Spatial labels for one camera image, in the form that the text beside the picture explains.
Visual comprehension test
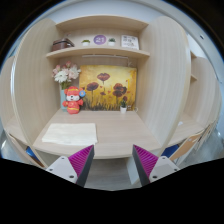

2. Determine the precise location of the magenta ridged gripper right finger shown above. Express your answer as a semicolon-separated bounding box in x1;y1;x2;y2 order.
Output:
132;145;179;186

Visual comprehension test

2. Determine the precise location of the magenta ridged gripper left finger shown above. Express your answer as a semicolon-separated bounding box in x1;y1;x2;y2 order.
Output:
47;145;94;187

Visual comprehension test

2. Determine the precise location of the wooden chair left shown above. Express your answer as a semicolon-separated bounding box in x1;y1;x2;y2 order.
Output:
6;134;44;168

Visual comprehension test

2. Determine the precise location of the wooden chair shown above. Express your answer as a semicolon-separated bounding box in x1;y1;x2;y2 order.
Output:
6;134;44;168
169;123;213;161

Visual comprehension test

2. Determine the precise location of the wooden chair right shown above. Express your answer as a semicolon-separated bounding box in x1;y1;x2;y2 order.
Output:
169;123;213;161

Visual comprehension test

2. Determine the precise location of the small potted plant white pot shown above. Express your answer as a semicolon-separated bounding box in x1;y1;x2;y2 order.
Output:
120;100;127;114

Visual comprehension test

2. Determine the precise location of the light blue vase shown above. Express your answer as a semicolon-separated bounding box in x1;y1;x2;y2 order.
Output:
60;89;67;111

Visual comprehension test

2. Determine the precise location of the red plush mascot toy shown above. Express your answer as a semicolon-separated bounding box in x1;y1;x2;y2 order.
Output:
62;86;86;114

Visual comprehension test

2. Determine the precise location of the wooden desk shelf unit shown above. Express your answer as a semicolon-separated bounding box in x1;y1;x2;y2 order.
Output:
0;15;222;168

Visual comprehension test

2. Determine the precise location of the poppy flower painting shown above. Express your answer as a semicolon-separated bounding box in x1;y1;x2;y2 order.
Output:
79;65;137;111

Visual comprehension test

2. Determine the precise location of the pink white flower bouquet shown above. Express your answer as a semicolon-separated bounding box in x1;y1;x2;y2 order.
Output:
52;61;81;90

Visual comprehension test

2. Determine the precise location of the small green plant left shelf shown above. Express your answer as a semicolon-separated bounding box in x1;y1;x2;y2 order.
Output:
81;39;90;46

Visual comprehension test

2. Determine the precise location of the small green plant shelf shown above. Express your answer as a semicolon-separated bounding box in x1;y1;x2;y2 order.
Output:
108;38;116;46
81;39;90;46

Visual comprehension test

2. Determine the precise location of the white text card sign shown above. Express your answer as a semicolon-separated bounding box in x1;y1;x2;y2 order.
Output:
121;35;139;50

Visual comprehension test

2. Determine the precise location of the round purple sign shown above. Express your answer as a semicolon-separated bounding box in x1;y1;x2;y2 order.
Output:
93;34;107;45

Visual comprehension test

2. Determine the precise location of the small green plant right shelf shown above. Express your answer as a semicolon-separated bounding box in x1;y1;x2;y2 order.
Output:
108;38;116;46

